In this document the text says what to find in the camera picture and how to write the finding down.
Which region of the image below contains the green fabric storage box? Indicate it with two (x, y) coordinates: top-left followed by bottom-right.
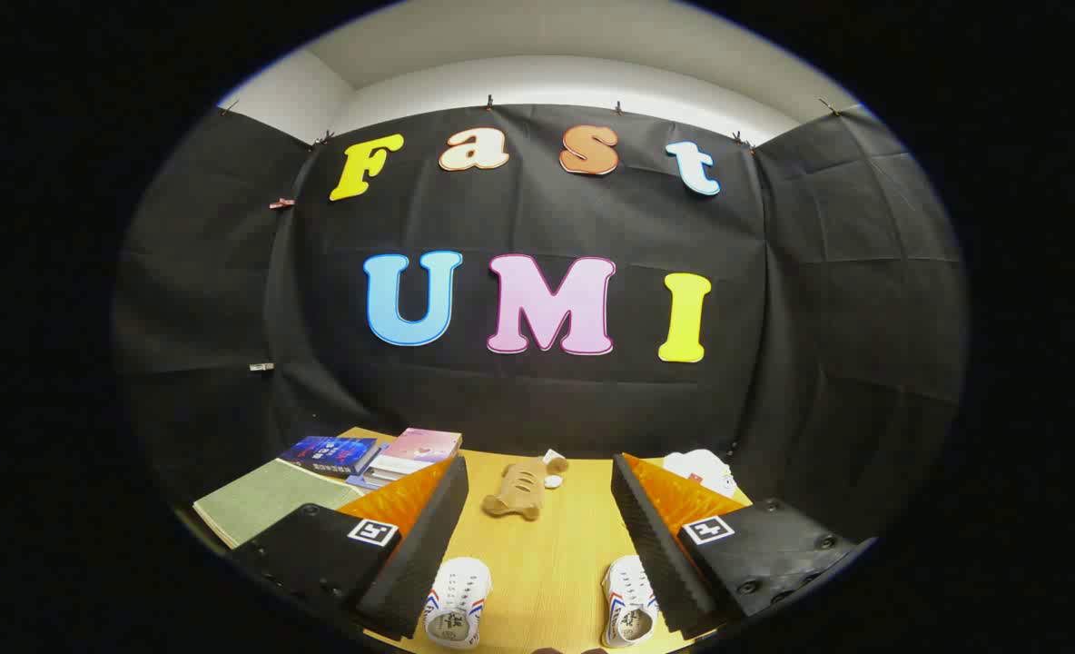
(192, 459), (366, 550)

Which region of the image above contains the pink cover book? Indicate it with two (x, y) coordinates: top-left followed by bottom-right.
(380, 428), (463, 465)

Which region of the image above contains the white canvas shoe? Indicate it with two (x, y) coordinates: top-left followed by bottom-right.
(423, 557), (493, 650)
(601, 554), (661, 649)

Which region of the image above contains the dark blue book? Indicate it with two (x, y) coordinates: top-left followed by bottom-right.
(281, 436), (380, 479)

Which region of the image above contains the black backdrop cloth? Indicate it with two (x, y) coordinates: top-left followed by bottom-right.
(111, 102), (970, 546)

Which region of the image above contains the white plush toy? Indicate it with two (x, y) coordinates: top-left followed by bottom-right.
(663, 450), (738, 499)

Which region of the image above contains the brown plush toy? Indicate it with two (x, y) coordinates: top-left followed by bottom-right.
(481, 450), (570, 521)

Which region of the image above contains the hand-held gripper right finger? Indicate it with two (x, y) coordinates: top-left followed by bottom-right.
(610, 452), (858, 639)

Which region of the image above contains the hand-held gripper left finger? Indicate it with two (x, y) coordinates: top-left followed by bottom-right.
(229, 456), (469, 639)

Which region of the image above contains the white book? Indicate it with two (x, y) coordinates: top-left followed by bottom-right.
(365, 454), (452, 482)

